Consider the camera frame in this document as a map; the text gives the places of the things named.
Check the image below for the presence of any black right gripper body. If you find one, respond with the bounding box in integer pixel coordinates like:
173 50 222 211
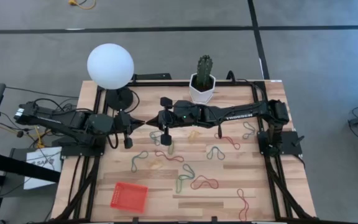
159 96 200 146

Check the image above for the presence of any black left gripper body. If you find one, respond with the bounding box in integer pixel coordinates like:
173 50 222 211
113 110 134 149

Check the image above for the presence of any teal rubber band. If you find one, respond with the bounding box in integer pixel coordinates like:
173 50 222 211
131 151 149 173
206 146 226 161
149 130 164 146

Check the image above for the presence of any red rubber band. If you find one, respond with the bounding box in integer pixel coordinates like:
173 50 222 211
214 133 241 151
154 150 185 163
190 175 219 190
237 189 249 222

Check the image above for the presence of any red plastic mesh bin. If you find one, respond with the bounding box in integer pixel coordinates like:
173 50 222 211
109 182 149 214

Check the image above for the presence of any grey-blue rubber band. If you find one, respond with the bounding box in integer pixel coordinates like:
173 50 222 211
242 121 257 140

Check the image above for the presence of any white hexagonal plant pot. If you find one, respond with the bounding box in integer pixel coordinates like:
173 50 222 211
188 73 216 105

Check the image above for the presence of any green cactus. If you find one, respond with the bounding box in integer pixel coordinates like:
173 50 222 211
196 54 214 88

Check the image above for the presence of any white globe lamp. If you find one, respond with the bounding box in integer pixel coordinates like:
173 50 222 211
86 42 135 111

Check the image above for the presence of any white paper sign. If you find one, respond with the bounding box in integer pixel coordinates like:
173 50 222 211
23 146 63 190

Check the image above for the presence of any black stand beam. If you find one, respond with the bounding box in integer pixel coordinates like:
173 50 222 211
0 149 62 224

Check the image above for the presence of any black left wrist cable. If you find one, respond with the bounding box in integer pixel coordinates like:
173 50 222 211
106 132 119 149

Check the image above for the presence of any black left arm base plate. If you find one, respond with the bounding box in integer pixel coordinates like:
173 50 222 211
52 136 106 157

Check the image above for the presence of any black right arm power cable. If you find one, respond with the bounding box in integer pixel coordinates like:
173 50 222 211
227 70 267 94

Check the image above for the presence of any yellow cable bundle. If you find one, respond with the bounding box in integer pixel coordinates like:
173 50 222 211
34 126 51 149

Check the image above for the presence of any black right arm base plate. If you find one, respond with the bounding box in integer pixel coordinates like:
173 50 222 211
257 130 305 156

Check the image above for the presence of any yellow floor cable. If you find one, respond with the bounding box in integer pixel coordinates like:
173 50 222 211
68 0 96 10

